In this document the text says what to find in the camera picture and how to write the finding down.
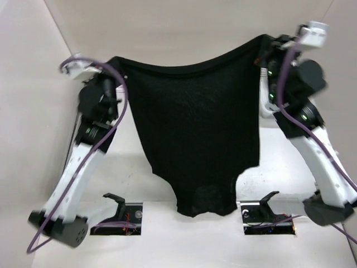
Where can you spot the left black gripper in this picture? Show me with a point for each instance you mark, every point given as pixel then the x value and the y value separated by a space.
pixel 107 72

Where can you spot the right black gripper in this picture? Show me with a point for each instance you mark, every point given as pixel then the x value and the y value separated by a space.
pixel 274 48

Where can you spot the black tank top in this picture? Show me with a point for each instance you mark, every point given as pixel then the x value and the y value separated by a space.
pixel 199 124

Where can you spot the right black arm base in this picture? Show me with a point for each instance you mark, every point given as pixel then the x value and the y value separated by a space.
pixel 259 219

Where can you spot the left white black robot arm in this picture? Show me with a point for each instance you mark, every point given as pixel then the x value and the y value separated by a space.
pixel 61 218

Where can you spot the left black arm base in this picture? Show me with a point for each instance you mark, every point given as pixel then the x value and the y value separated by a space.
pixel 127 221

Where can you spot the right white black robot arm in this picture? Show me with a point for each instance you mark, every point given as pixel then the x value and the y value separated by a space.
pixel 286 85

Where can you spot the white plastic basket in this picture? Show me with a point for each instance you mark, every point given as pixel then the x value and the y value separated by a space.
pixel 266 108

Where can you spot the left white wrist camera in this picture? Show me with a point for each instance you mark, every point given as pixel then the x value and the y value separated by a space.
pixel 78 68

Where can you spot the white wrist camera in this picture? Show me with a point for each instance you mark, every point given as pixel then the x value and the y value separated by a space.
pixel 78 68
pixel 312 35

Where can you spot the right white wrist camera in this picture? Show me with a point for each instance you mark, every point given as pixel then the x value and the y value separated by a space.
pixel 312 35

